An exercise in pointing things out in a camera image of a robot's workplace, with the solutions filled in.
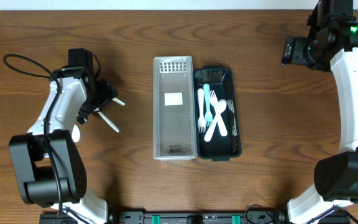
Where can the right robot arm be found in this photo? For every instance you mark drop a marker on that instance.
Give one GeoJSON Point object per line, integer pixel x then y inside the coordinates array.
{"type": "Point", "coordinates": [335, 184]}

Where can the white spoon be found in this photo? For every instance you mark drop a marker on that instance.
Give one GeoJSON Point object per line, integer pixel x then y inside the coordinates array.
{"type": "Point", "coordinates": [221, 106]}
{"type": "Point", "coordinates": [118, 101]}
{"type": "Point", "coordinates": [107, 120]}
{"type": "Point", "coordinates": [75, 134]}

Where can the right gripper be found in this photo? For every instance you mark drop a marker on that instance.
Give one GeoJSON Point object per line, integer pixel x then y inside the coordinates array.
{"type": "Point", "coordinates": [294, 53]}

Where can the pale green plastic fork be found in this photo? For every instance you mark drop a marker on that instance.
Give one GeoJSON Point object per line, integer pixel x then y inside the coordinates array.
{"type": "Point", "coordinates": [208, 115]}

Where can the white fork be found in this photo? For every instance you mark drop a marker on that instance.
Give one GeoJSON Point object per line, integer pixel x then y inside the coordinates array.
{"type": "Point", "coordinates": [201, 119]}

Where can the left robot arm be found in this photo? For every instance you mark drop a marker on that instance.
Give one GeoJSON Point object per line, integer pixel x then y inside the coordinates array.
{"type": "Point", "coordinates": [48, 167]}

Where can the black plastic perforated basket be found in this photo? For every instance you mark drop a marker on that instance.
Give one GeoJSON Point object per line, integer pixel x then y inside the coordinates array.
{"type": "Point", "coordinates": [220, 148]}

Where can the white fork diagonal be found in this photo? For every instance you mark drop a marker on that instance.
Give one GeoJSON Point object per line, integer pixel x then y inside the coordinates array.
{"type": "Point", "coordinates": [214, 100]}

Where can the clear plastic perforated basket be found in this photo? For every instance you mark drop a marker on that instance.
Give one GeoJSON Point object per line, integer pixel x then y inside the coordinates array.
{"type": "Point", "coordinates": [174, 109]}

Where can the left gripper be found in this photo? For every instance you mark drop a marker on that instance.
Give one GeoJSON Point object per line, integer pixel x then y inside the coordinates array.
{"type": "Point", "coordinates": [106, 91]}

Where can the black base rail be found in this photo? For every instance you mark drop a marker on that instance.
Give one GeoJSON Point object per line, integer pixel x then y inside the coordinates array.
{"type": "Point", "coordinates": [257, 216]}

